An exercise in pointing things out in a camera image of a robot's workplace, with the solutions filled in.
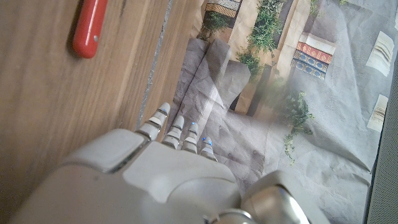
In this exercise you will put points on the printed fabric backdrop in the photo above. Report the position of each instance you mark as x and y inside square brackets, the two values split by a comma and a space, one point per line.
[280, 102]

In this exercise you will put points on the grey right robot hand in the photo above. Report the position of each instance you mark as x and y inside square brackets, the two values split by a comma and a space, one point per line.
[161, 180]

